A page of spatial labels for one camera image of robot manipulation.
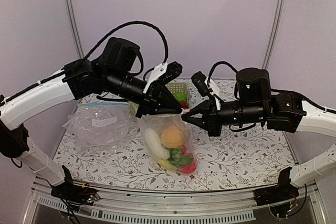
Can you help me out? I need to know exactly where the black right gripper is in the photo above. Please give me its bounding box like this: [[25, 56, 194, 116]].
[[182, 94, 265, 135]]

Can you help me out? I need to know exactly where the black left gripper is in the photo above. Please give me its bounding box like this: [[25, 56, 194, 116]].
[[103, 67, 183, 119]]

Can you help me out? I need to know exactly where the orange toy fruit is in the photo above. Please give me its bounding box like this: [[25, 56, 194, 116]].
[[161, 125, 184, 148]]

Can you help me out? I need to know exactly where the pink zip top bag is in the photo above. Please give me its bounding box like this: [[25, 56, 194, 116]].
[[138, 114, 198, 175]]

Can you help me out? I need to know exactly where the yellow toy banana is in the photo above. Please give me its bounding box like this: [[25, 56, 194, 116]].
[[157, 159, 179, 171]]

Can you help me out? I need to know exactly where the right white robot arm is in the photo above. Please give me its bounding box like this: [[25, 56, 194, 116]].
[[182, 68, 335, 206]]

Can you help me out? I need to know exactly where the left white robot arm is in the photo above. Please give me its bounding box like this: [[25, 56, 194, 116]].
[[1, 37, 183, 206]]

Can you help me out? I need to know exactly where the clear plastic bag with label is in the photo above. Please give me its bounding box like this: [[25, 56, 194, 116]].
[[63, 102, 140, 155]]

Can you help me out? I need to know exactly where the green toy pepper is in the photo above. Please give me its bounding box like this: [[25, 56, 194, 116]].
[[173, 92, 188, 103]]

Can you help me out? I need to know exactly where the dark red toy fruit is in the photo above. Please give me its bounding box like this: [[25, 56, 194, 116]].
[[180, 102, 189, 109]]

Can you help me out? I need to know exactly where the beige plastic basket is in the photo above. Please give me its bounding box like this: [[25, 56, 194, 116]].
[[128, 82, 191, 116]]

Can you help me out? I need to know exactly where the floral table mat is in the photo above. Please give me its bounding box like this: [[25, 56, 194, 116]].
[[54, 116, 295, 191]]

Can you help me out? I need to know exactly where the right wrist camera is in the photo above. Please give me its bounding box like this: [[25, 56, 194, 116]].
[[191, 71, 223, 111]]

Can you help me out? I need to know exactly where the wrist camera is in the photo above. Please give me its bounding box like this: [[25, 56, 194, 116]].
[[191, 71, 223, 111], [143, 61, 183, 94]]

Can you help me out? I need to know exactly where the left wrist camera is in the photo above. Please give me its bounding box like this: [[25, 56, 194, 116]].
[[143, 61, 183, 94]]

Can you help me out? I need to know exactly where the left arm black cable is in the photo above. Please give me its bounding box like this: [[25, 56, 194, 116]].
[[81, 20, 169, 65]]

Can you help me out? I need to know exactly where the aluminium front rail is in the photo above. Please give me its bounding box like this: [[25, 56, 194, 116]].
[[20, 178, 330, 223]]

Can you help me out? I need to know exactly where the right aluminium frame post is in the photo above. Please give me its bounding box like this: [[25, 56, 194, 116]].
[[262, 0, 285, 69]]

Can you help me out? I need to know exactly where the aluminium frame post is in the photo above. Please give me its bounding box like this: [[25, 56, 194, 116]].
[[64, 0, 84, 58], [262, 0, 285, 69]]

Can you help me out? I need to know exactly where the left aluminium frame post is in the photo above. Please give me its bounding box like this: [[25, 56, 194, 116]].
[[64, 0, 84, 58]]

